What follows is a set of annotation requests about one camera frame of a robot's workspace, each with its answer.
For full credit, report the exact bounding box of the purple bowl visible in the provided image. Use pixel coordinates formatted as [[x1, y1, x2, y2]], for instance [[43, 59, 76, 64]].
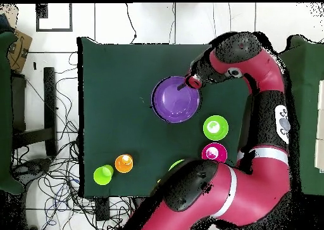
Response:
[[151, 75, 201, 124]]

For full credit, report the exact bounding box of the small green bowl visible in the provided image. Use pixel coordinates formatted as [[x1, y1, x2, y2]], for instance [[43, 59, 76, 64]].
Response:
[[202, 115, 230, 141]]

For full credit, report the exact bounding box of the dark green table cloth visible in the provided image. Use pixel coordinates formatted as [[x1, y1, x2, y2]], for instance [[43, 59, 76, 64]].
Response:
[[77, 36, 260, 198]]

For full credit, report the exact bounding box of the pink bowl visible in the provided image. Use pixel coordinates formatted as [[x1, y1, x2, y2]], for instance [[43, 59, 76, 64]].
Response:
[[201, 142, 228, 164]]

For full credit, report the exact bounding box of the large green bowl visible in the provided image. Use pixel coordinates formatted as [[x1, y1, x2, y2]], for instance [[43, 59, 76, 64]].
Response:
[[168, 159, 185, 172]]

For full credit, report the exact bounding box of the orange cup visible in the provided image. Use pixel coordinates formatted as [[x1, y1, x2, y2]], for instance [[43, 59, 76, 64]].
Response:
[[114, 153, 134, 174]]

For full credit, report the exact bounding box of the green cloth side table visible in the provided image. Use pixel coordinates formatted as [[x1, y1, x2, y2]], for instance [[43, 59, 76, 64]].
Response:
[[279, 34, 324, 196], [0, 30, 25, 195]]

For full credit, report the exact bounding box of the lime yellow cup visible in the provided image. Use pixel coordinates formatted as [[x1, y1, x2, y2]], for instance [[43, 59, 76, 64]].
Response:
[[92, 164, 115, 186]]

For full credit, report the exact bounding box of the white box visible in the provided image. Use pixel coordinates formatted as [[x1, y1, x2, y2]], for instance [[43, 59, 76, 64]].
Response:
[[314, 79, 324, 174]]

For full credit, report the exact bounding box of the black power strip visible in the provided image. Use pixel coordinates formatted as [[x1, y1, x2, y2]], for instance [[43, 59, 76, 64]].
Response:
[[94, 197, 111, 222]]

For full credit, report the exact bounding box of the cardboard box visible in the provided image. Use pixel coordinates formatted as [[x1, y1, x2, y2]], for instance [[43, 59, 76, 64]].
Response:
[[6, 29, 33, 73]]

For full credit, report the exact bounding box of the black caster base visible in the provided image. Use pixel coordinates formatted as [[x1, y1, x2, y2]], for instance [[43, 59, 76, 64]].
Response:
[[12, 157, 53, 186]]

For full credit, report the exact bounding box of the black floor cable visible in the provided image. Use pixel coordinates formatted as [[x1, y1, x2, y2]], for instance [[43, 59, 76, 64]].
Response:
[[125, 3, 138, 44]]

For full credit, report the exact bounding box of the black stand frame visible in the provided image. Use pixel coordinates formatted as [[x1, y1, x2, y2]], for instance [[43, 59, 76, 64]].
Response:
[[11, 67, 58, 157]]

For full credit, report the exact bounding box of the black square frame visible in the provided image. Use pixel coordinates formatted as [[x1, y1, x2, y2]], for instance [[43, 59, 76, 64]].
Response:
[[35, 3, 73, 32]]

